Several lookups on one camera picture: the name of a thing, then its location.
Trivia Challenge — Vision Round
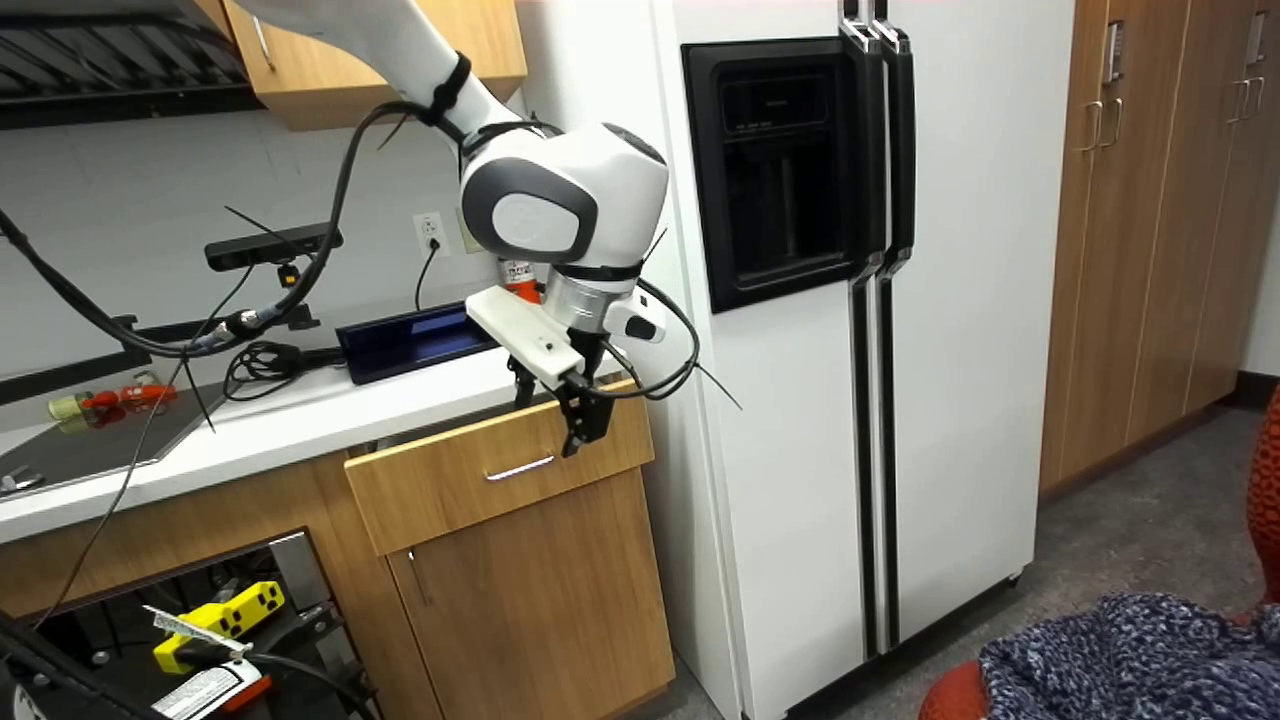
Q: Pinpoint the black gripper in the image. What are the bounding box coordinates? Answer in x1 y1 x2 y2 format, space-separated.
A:
507 324 617 460

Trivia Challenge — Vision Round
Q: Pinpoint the wooden drawer with metal handle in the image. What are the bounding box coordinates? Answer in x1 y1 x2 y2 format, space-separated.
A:
339 392 660 560

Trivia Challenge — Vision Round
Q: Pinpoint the blue black box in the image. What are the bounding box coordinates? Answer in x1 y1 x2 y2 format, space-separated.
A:
333 298 501 389

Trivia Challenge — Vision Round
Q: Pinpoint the wooden cabinet door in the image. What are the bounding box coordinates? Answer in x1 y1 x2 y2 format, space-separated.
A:
383 464 681 720

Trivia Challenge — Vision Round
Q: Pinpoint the grey metal panel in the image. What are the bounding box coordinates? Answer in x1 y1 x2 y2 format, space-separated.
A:
261 528 369 670

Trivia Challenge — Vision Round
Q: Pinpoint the yellow power plug block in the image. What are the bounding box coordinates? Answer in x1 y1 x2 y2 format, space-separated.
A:
148 577 291 681

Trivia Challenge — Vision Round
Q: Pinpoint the white refrigerator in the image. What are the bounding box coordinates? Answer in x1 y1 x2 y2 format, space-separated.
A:
515 0 1081 720

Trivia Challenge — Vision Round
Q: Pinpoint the white power strip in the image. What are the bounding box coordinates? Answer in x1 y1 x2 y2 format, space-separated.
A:
148 654 280 720

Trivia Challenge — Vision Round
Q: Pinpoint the black counter mat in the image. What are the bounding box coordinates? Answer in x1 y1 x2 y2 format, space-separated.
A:
0 409 218 501

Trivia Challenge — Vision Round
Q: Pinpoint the black metal bar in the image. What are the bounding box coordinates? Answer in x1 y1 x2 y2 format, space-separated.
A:
0 308 319 409

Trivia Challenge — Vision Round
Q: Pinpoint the black range hood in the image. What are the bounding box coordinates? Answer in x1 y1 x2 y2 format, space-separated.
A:
0 0 261 133

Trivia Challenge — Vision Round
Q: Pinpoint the black cart table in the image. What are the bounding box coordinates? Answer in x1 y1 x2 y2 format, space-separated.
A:
0 600 380 720

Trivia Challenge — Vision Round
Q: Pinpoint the tall wooden cabinet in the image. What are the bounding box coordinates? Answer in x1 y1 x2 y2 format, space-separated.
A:
1035 0 1280 501

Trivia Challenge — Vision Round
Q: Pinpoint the blue knitted blanket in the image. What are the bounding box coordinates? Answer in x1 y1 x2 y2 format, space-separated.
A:
974 589 1280 720

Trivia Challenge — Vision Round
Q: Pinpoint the orange office chair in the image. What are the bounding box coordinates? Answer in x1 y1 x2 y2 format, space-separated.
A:
915 383 1280 720

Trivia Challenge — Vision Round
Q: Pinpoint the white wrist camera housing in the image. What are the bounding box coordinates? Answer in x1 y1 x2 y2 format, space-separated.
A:
460 285 593 389

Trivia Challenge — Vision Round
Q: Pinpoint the coiled black cable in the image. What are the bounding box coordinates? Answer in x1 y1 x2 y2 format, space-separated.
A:
215 336 342 405

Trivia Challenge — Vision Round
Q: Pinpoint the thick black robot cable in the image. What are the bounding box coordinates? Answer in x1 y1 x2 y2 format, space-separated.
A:
0 95 473 366

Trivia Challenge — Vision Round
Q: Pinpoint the black bar camera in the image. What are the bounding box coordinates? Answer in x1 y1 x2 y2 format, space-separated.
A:
198 221 348 281

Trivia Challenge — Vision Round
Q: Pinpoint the wooden wall cabinet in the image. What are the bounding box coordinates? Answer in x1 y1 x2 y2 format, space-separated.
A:
194 0 530 133

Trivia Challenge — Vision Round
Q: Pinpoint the wooden base cabinet frame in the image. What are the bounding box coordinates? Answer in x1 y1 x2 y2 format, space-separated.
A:
0 453 449 720

